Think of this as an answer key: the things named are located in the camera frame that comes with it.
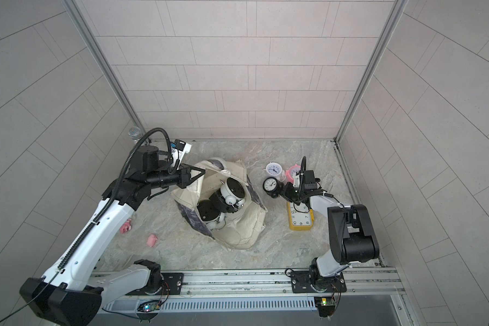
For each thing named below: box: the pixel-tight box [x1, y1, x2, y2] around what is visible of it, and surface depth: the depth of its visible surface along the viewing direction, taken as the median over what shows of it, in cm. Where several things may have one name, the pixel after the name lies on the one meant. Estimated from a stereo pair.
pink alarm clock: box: [285, 163, 301, 189], surface depth 101 cm
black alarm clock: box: [262, 176, 284, 199], surface depth 93 cm
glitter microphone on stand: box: [127, 125, 142, 144], surface depth 82 cm
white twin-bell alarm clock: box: [263, 161, 286, 183], surface depth 102 cm
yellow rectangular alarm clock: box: [286, 201, 314, 231], surface depth 86 cm
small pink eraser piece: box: [146, 234, 158, 248], surface depth 81 cm
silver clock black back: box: [196, 199, 227, 231], surface depth 84 cm
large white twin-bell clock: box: [220, 176, 246, 209], surface depth 87 cm
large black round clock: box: [208, 188, 237, 214], surface depth 86 cm
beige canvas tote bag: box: [171, 158, 268, 250], surface depth 77 cm
